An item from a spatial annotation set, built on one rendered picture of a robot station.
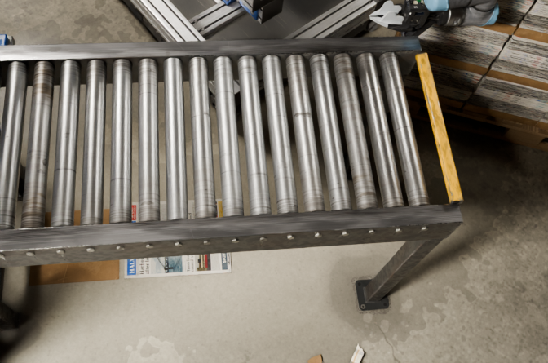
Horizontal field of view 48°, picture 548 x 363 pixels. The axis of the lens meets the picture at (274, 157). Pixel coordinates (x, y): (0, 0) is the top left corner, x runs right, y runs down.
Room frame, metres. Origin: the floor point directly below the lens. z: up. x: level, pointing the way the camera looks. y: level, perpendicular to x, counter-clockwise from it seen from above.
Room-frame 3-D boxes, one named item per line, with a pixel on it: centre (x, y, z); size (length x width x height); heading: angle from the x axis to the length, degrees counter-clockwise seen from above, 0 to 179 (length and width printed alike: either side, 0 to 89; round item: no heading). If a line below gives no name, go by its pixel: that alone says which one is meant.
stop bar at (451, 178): (0.86, -0.39, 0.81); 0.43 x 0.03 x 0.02; 16
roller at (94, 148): (0.63, 0.44, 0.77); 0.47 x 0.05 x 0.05; 16
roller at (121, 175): (0.65, 0.37, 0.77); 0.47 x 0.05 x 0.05; 16
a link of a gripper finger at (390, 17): (1.19, -0.23, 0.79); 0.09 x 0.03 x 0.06; 106
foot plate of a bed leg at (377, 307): (0.62, -0.44, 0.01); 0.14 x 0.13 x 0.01; 16
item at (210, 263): (0.68, 0.28, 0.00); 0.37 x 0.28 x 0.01; 106
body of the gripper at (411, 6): (1.23, -0.33, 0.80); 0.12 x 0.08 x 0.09; 106
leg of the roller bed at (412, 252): (0.62, -0.44, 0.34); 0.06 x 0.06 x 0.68; 16
